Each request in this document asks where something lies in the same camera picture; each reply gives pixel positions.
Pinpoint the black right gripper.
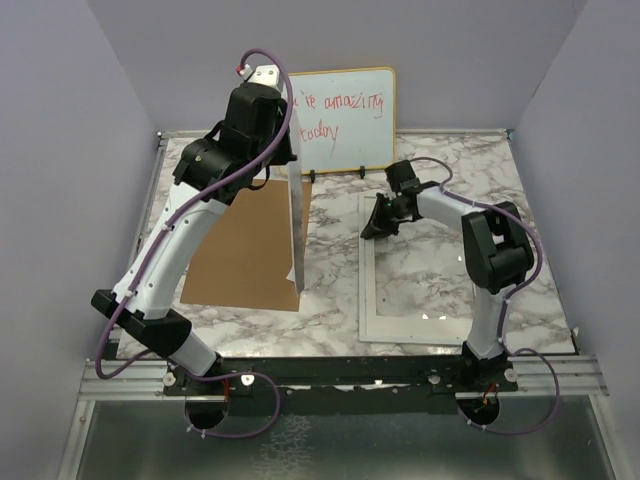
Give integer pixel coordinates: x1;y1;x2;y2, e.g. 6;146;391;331
361;193;409;241

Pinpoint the white picture frame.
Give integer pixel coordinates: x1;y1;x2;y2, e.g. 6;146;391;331
357;193;476;347

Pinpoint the white photo mat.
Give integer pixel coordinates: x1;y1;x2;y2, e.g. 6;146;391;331
363;199;474;339

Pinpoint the brown backing board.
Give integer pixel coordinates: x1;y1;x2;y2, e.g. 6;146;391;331
180;180;300;312

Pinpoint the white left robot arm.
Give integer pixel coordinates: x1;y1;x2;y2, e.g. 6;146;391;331
91;80;297;395

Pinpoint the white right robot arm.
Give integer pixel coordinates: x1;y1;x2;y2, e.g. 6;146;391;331
360;159;542;391

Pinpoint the black whiteboard stand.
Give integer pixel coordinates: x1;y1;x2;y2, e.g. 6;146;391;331
305;165;367;184

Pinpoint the yellow-rimmed whiteboard with writing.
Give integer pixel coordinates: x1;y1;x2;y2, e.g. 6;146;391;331
289;67;396;175

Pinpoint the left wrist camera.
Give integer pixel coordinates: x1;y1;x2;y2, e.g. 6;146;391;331
236;64;283;92

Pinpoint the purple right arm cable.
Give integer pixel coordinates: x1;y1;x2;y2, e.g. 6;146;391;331
399;157;560;435

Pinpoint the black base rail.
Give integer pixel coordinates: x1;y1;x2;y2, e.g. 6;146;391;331
164;355;518;416

